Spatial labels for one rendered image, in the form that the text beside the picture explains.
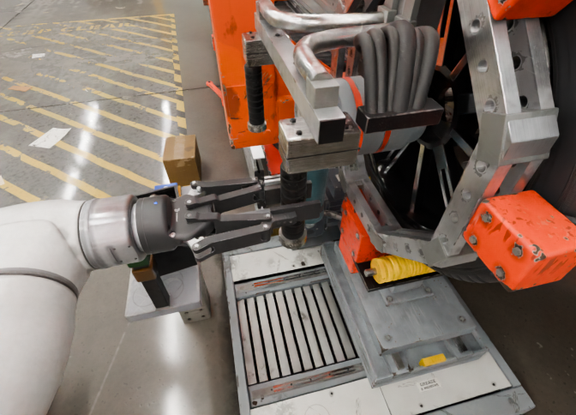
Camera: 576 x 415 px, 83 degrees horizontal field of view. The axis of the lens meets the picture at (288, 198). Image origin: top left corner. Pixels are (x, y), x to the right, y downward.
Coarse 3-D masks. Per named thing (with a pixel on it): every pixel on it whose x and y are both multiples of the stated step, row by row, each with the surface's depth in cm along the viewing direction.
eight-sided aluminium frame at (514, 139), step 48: (480, 0) 34; (480, 48) 35; (528, 48) 34; (480, 96) 36; (528, 96) 35; (480, 144) 37; (528, 144) 34; (480, 192) 39; (384, 240) 66; (432, 240) 49
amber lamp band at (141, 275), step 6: (150, 258) 66; (150, 264) 65; (156, 264) 68; (132, 270) 64; (138, 270) 64; (144, 270) 64; (150, 270) 64; (156, 270) 67; (138, 276) 65; (144, 276) 65; (150, 276) 65; (156, 276) 66
